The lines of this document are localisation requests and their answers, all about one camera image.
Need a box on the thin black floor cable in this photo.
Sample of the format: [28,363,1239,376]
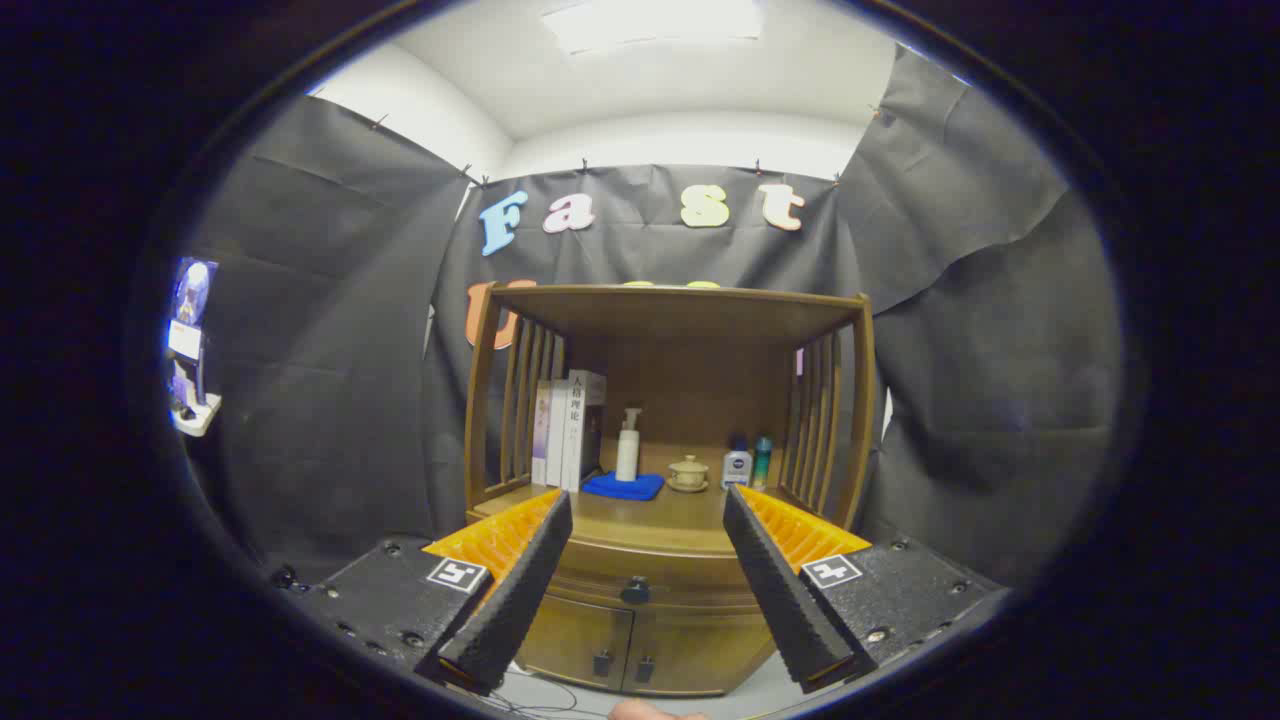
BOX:
[480,665,611,719]

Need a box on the thick white book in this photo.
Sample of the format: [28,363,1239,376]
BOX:
[560,369,607,493]

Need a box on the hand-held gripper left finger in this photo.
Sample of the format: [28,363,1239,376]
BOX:
[270,488,574,698]

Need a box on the thin white book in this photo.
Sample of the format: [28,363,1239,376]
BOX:
[545,378,571,489]

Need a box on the wooden cabinet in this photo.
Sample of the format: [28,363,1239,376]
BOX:
[463,283,879,698]

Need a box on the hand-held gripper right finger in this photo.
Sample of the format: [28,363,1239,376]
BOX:
[722,484,1013,695]

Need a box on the blue folded cloth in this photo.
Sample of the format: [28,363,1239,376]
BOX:
[581,471,666,502]

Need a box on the white pump bottle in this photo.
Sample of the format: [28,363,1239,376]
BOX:
[615,407,643,483]

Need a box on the wooden cabinet door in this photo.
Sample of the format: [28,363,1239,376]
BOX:
[515,595,633,691]
[622,605,777,698]

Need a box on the pale purple book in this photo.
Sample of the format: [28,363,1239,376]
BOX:
[531,380,553,487]

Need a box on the wooden countertop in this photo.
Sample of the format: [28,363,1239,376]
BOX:
[468,438,853,557]

